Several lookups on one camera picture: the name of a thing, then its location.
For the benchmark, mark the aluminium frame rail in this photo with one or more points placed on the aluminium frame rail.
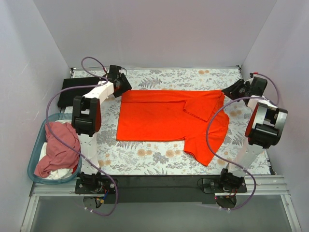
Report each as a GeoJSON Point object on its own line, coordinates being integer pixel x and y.
{"type": "Point", "coordinates": [265, 207]}

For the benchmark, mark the folded black t-shirt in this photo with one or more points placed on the folded black t-shirt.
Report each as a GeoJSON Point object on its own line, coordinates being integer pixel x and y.
{"type": "Point", "coordinates": [66, 97]}

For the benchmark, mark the translucent blue laundry basket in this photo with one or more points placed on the translucent blue laundry basket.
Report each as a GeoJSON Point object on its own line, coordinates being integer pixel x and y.
{"type": "Point", "coordinates": [36, 156]}

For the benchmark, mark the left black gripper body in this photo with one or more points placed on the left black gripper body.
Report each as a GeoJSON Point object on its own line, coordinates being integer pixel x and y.
{"type": "Point", "coordinates": [123, 83]}

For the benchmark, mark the orange t-shirt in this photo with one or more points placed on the orange t-shirt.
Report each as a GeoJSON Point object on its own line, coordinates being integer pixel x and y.
{"type": "Point", "coordinates": [175, 115]}

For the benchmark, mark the pink t-shirt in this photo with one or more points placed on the pink t-shirt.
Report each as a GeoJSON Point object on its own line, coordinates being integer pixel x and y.
{"type": "Point", "coordinates": [58, 156]}

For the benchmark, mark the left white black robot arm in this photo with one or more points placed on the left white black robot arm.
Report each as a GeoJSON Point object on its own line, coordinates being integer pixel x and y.
{"type": "Point", "coordinates": [86, 115]}

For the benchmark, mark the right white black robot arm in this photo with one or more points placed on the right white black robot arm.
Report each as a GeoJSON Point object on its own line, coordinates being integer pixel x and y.
{"type": "Point", "coordinates": [264, 129]}

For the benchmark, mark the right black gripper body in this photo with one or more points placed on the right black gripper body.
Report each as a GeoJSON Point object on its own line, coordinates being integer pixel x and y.
{"type": "Point", "coordinates": [234, 87]}

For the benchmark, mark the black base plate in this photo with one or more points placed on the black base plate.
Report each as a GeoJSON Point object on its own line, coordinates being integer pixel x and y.
{"type": "Point", "coordinates": [161, 188]}

